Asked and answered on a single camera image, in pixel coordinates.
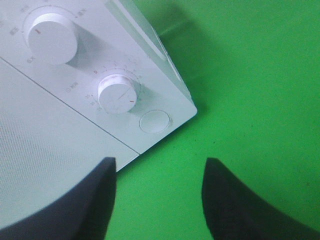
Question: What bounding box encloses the lower white microwave knob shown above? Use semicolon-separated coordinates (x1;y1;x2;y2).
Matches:
97;74;138;114

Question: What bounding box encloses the white microwave knob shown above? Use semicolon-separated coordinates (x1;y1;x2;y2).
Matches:
97;74;138;114
25;13;78;65

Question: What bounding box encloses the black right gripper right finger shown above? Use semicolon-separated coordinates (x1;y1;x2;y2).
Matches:
201;157;320;240

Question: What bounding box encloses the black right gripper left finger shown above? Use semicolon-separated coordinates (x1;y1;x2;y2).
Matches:
0;157;117;240

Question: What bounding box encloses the upper white microwave knob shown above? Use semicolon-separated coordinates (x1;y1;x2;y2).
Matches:
25;13;78;65

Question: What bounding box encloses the white microwave door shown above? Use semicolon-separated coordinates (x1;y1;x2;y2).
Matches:
0;61;137;228

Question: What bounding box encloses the round white door button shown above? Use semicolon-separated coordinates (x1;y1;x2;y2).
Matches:
139;110;170;134

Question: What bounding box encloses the white microwave oven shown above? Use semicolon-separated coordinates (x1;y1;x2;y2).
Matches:
0;0;197;228

